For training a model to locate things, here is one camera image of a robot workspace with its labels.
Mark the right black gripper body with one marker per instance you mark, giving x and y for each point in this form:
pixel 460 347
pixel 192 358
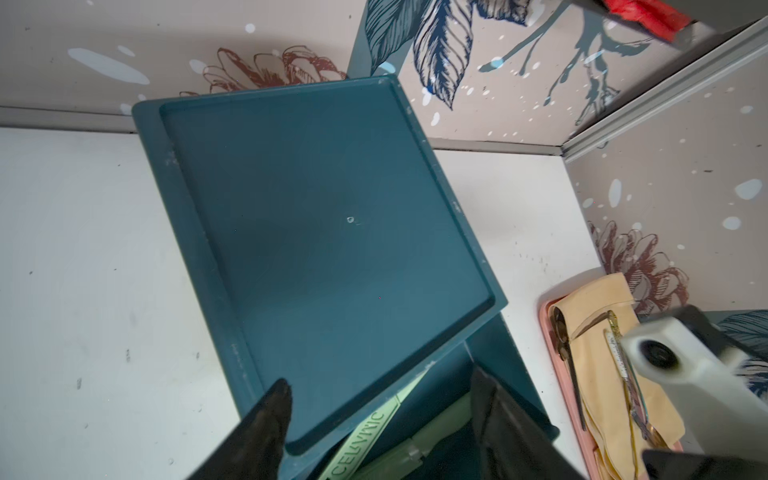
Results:
pixel 674 465

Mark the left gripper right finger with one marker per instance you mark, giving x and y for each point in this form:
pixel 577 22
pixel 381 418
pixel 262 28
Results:
pixel 511 445

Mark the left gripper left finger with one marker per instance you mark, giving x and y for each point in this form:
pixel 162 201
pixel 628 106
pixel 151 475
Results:
pixel 255 447

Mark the green fruit knife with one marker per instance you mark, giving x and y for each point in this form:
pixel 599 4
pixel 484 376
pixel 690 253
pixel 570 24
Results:
pixel 410 454
pixel 356 447

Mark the teal yellow drawer cabinet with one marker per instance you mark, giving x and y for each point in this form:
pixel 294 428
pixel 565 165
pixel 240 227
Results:
pixel 326 247

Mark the silver cutlery knife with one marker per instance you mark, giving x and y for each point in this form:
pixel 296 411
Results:
pixel 635 402

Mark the pink tray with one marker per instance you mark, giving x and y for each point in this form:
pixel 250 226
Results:
pixel 591 451

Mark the gold spoon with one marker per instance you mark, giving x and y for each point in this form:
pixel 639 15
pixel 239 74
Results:
pixel 563 348

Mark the red Chuba chips bag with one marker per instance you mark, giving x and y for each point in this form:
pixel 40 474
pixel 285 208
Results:
pixel 658 18

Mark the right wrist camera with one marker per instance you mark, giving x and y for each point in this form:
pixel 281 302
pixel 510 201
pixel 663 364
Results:
pixel 714 373

